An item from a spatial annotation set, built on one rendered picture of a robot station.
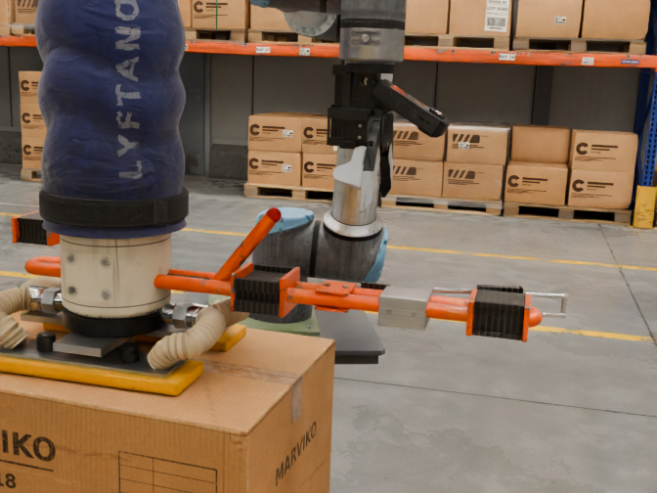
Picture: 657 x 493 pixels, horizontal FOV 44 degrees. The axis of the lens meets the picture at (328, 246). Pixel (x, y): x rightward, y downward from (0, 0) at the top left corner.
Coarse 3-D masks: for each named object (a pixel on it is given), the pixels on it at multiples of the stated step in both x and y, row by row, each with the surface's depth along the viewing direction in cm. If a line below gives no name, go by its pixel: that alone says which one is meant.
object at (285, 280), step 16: (240, 272) 123; (256, 272) 128; (272, 272) 128; (288, 272) 124; (240, 288) 121; (256, 288) 120; (272, 288) 120; (240, 304) 121; (256, 304) 121; (272, 304) 120; (288, 304) 123
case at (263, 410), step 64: (0, 384) 119; (64, 384) 120; (192, 384) 122; (256, 384) 122; (320, 384) 137; (0, 448) 120; (64, 448) 116; (128, 448) 113; (192, 448) 110; (256, 448) 111; (320, 448) 141
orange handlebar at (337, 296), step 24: (48, 264) 131; (168, 288) 126; (192, 288) 125; (216, 288) 124; (288, 288) 122; (312, 288) 125; (336, 288) 122; (360, 288) 124; (432, 312) 116; (456, 312) 116
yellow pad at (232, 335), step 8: (48, 328) 142; (56, 328) 141; (64, 328) 141; (232, 328) 141; (240, 328) 141; (136, 336) 138; (144, 336) 137; (152, 336) 137; (224, 336) 136; (232, 336) 137; (240, 336) 140; (216, 344) 134; (224, 344) 134; (232, 344) 137
